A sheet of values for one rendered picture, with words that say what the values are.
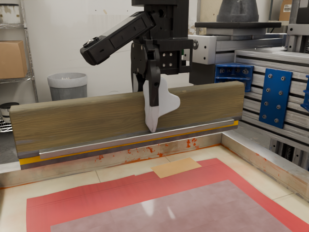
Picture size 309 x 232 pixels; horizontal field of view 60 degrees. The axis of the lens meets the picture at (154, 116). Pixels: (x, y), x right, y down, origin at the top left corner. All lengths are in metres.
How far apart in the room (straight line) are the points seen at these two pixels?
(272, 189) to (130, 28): 0.39
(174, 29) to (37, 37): 3.24
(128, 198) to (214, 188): 0.17
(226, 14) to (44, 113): 0.78
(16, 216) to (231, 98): 0.43
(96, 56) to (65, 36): 3.25
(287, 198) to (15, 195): 0.50
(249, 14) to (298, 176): 0.63
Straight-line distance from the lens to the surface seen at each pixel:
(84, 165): 0.59
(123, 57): 3.80
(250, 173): 0.61
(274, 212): 0.52
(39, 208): 0.53
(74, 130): 0.43
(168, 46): 0.42
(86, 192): 0.54
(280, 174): 0.59
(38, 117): 0.42
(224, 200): 0.52
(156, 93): 0.41
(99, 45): 0.40
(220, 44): 0.95
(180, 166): 0.61
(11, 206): 0.55
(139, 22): 0.41
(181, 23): 0.45
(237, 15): 1.03
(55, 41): 3.64
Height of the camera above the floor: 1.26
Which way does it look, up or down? 19 degrees down
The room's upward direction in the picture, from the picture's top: straight up
